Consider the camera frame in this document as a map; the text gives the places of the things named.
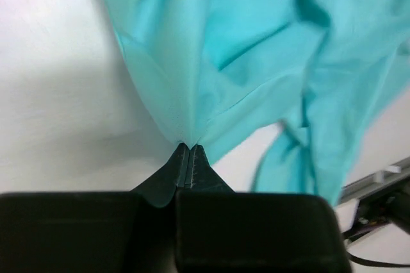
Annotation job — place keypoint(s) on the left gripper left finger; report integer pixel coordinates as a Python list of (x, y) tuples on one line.
[(89, 231)]

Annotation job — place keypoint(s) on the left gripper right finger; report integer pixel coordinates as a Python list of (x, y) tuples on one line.
[(220, 230)]

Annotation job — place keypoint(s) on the teal t shirt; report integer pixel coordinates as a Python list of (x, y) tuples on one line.
[(211, 72)]

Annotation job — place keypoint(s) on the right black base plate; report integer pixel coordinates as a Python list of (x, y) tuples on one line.
[(387, 206)]

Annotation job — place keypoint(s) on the aluminium rail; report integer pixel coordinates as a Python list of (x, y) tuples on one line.
[(373, 183)]

